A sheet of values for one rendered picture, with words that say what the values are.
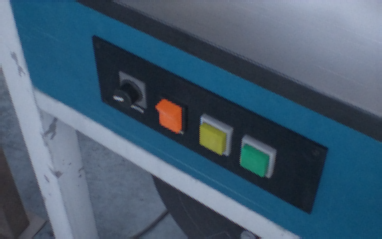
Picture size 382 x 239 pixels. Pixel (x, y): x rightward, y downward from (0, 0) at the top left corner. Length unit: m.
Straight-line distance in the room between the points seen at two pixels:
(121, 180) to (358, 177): 0.89
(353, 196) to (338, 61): 0.11
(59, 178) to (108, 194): 0.43
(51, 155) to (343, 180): 0.46
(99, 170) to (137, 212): 0.15
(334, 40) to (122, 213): 0.85
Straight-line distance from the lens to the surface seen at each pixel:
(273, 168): 0.51
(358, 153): 0.45
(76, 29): 0.58
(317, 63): 0.45
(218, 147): 0.51
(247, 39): 0.47
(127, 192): 1.28
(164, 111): 0.52
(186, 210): 1.02
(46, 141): 0.80
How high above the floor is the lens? 1.02
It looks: 46 degrees down
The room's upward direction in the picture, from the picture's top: straight up
